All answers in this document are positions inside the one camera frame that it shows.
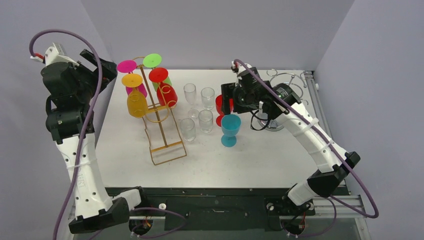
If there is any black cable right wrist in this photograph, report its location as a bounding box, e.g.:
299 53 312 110
249 109 276 132

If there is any green plastic wine glass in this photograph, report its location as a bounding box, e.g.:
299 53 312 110
142 53 172 91

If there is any chrome round glass rack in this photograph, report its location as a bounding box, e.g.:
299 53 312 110
257 69 308 132

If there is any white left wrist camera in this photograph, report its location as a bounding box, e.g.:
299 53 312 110
30 42 80 66

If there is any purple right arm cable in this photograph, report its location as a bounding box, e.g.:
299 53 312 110
233 58 380 239

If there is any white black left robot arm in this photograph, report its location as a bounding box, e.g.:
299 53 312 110
41 44 149 234

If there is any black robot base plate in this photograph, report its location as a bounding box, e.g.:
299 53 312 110
82 187 365 233

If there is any aluminium rail right side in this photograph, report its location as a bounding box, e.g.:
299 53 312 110
303 70 347 188

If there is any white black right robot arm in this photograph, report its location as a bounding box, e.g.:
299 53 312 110
221 62 360 214

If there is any clear champagne flute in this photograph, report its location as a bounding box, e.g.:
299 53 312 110
183 83 199 120

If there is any gold wire glass rack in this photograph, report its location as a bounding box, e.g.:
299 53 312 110
132 56 188 166

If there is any clear glass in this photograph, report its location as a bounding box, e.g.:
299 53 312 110
198 109 213 134
200 87 215 110
179 118 196 142

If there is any red plastic wine glass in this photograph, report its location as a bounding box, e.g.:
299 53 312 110
149 67 178 109
215 94 234 127

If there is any orange plastic wine glass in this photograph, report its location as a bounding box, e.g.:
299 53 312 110
121 74 148 118

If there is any cyan plastic wine glass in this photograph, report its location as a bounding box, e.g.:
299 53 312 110
221 114 242 148

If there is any magenta plastic wine glass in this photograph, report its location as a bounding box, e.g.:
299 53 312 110
116 60 148 97

